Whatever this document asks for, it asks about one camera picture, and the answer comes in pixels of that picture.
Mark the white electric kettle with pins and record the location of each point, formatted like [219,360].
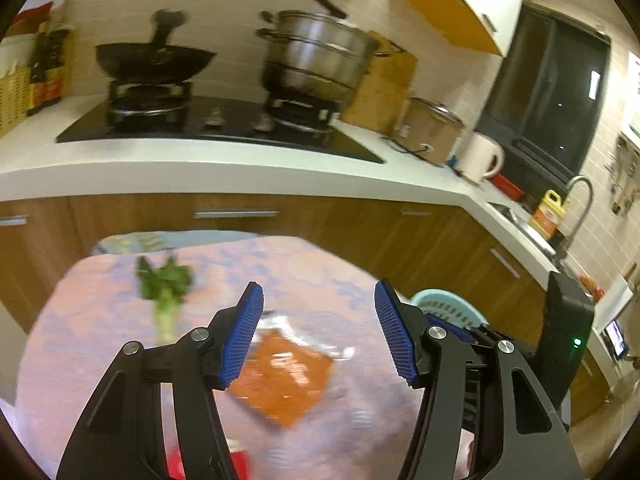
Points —
[481,159]

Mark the smartphone screen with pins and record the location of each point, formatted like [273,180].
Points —
[614,340]

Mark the black wok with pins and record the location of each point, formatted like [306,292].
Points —
[156,61]

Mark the dark window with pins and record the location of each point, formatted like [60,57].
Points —
[546,101]

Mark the red tray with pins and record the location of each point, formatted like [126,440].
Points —
[507,187]

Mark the wooden cutting board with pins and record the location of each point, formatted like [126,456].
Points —
[382,93]

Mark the green vegetable stalk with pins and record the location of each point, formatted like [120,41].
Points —
[165,286]

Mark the teal plastic trash basket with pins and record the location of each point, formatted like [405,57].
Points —
[449,307]

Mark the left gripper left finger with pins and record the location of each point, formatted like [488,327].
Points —
[120,432]

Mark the orange snack bag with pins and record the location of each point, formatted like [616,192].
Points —
[286,373]

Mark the brown slow cooker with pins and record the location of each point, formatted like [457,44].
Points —
[429,130]

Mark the steel steamer pot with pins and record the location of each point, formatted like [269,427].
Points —
[316,55]

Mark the black gas stove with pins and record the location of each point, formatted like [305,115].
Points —
[171,111]

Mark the dark sauce bottles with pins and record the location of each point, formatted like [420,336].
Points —
[46,76]

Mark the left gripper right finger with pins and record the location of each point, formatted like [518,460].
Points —
[480,383]

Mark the yellow detergent bottle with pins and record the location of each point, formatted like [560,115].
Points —
[549,214]

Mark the woven basket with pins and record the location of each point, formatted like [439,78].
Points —
[14,97]

